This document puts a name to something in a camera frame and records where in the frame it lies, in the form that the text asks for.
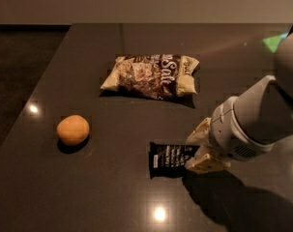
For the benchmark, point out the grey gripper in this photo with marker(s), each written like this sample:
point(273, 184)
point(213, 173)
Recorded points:
point(230, 133)

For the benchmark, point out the black rxbar chocolate wrapper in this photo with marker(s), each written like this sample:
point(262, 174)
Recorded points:
point(168, 160)

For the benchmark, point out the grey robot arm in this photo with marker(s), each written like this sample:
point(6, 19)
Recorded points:
point(245, 127)

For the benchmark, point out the brown chip bag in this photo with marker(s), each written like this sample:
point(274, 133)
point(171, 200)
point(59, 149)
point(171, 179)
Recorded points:
point(157, 77)

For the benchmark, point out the orange round fruit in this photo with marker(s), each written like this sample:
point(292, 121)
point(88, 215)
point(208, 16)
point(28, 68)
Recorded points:
point(73, 130)

